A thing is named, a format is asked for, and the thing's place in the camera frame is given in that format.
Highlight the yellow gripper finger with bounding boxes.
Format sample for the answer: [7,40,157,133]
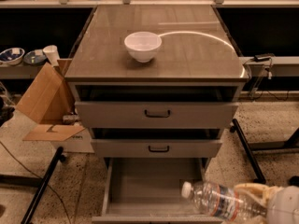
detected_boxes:
[234,183,282,203]

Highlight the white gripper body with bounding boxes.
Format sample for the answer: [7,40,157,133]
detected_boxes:
[266,186,299,224]

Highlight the clear plastic water bottle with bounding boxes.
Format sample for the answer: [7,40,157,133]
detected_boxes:
[181,182,267,224]

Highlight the grey drawer cabinet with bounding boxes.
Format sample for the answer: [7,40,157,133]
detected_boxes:
[64,4,250,170]

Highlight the grey bottom drawer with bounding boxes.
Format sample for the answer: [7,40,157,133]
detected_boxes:
[92,158,221,224]

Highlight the grey drawer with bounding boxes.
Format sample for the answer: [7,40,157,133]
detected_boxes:
[74,85,240,130]
[91,128,221,158]
[92,158,221,224]

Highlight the grey middle drawer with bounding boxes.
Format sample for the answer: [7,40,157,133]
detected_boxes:
[91,128,221,158]

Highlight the grey top drawer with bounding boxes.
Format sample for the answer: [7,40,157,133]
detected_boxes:
[74,85,240,130]

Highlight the black right stand leg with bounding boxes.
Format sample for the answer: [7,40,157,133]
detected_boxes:
[230,119,266,184]

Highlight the black stand leg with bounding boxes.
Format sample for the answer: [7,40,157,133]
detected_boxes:
[230,119,266,184]
[21,147,64,224]

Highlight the black power adapter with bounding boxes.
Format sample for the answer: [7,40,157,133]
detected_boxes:
[253,53,275,62]

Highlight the white box under cardboard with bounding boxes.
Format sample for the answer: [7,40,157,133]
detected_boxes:
[51,129,93,153]

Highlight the white ceramic bowl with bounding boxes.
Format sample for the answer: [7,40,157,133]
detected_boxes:
[124,32,162,63]

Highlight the black left stand leg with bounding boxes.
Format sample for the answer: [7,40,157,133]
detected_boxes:
[21,147,64,224]

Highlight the brown cardboard box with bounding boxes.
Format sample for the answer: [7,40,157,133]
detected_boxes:
[16,63,84,142]

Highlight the white paper cup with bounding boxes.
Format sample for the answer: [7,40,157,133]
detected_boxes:
[43,45,60,66]

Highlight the blue patterned plate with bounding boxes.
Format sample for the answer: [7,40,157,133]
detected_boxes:
[23,49,47,66]

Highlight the blue patterned bowl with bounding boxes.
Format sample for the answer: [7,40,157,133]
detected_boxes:
[0,48,25,65]

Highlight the black floor cable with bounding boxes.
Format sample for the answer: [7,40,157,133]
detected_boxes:
[0,140,73,224]

